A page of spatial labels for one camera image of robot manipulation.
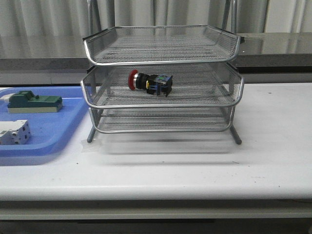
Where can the red emergency stop button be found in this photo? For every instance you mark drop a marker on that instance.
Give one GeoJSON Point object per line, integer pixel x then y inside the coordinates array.
{"type": "Point", "coordinates": [152, 84]}

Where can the blue plastic tray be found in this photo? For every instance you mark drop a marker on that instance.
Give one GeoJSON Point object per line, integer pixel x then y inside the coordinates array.
{"type": "Point", "coordinates": [50, 132]}

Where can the grey stone counter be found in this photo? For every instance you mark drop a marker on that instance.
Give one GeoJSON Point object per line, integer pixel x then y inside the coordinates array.
{"type": "Point", "coordinates": [61, 60]}

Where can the white circuit breaker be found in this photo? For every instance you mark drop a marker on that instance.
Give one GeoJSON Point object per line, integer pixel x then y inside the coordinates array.
{"type": "Point", "coordinates": [14, 132]}

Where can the green and beige switch module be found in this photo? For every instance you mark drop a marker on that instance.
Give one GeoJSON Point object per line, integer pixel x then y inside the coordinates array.
{"type": "Point", "coordinates": [24, 102]}

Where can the grey table frame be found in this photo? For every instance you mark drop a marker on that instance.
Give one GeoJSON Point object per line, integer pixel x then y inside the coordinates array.
{"type": "Point", "coordinates": [155, 209]}

